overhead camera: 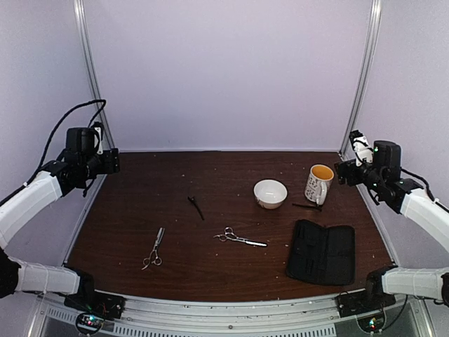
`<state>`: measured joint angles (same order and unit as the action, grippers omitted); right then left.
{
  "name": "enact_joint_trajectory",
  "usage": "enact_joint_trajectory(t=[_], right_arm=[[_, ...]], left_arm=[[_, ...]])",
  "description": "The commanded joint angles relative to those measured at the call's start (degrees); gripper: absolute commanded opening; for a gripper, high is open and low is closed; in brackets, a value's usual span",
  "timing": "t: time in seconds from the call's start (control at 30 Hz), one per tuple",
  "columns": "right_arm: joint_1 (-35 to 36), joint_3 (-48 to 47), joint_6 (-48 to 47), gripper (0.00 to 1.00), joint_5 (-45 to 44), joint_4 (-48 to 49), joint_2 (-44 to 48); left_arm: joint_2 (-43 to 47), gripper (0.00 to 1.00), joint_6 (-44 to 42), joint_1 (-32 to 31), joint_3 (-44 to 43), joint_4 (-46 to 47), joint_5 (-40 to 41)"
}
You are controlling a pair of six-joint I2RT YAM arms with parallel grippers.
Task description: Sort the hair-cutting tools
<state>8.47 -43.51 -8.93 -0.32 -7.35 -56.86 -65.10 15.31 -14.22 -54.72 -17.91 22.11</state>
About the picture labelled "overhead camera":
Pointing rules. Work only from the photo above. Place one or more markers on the silver straight hair scissors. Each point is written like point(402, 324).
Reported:
point(229, 235)

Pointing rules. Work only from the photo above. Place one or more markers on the white ceramic bowl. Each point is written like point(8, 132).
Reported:
point(270, 194)

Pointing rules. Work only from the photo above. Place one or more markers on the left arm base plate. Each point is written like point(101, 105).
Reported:
point(105, 305)

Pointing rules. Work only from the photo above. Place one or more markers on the front aluminium rail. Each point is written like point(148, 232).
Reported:
point(316, 316)

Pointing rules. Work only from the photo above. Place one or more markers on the black hair clip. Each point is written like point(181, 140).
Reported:
point(193, 201)
point(312, 207)

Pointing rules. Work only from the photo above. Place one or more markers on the aluminium frame post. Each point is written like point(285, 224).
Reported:
point(367, 61)
point(81, 23)

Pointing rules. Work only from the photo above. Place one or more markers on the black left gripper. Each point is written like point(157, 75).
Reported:
point(112, 163)

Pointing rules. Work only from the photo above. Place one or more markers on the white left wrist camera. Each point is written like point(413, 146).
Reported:
point(98, 137)

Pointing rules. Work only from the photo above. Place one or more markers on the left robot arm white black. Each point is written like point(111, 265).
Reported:
point(77, 167)

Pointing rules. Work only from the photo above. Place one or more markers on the silver thinning scissors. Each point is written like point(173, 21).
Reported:
point(154, 258)

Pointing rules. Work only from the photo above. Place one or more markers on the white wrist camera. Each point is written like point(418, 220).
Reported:
point(98, 137)
point(361, 147)

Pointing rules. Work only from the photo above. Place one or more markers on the right aluminium frame post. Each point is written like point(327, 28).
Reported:
point(367, 61)

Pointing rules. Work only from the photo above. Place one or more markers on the white mug yellow inside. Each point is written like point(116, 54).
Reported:
point(318, 184)

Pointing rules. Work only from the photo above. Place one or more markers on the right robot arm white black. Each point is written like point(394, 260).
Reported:
point(378, 168)

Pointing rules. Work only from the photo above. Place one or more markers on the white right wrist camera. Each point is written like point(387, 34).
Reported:
point(361, 147)

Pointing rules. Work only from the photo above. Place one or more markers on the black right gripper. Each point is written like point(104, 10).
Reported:
point(342, 171)

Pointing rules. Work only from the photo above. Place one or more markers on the left aluminium frame post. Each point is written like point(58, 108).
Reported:
point(81, 23)

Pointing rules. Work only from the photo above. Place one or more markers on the black tool case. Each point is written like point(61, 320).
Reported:
point(324, 256)

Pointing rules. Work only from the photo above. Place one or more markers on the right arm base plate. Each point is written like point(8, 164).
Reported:
point(359, 302)

